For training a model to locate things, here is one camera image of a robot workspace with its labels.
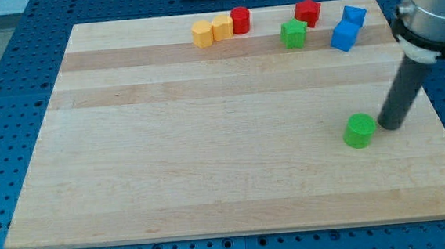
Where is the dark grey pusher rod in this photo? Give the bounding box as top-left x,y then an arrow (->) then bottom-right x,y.
377,56 -> 432,131

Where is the green cylinder block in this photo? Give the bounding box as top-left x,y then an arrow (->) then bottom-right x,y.
342,113 -> 377,149

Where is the yellow hexagon block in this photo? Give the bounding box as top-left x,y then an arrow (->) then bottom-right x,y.
190,20 -> 213,49

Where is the yellow octagon block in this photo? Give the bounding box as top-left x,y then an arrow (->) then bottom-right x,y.
212,14 -> 233,41

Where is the green star block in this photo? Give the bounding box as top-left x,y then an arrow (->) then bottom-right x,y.
280,18 -> 308,49

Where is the red star block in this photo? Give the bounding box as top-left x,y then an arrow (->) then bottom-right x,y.
294,0 -> 321,28

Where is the blue cube block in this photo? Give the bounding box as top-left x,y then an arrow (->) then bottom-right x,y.
330,20 -> 360,52

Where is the wooden board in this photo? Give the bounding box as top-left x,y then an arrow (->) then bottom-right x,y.
4,0 -> 445,249

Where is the red cylinder block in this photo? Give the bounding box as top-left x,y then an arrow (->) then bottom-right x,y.
230,6 -> 251,34

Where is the blue triangle block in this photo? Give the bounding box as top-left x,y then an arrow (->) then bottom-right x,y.
342,5 -> 367,28

